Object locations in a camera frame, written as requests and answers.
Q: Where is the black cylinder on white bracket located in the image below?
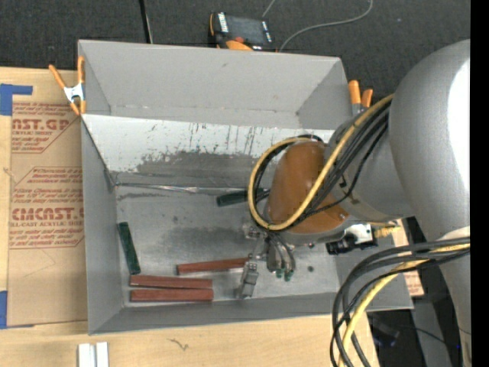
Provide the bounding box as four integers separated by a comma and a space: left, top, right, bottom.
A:
325, 222, 378, 256

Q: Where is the grey metal bin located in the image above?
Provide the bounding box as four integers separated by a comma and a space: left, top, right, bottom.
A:
77, 39, 415, 336

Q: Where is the red-brown flat block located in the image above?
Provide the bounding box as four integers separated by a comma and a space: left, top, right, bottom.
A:
129, 274, 214, 291
176, 257, 252, 276
129, 288, 215, 303

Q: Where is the brown cardboard board red print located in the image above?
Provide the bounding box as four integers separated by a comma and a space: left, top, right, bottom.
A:
0, 66, 89, 329

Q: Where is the dark green flat block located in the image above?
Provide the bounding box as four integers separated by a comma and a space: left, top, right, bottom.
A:
117, 221, 142, 276
215, 189, 270, 208

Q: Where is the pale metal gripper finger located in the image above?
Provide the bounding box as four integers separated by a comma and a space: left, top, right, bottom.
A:
234, 261, 261, 300
243, 222, 266, 241

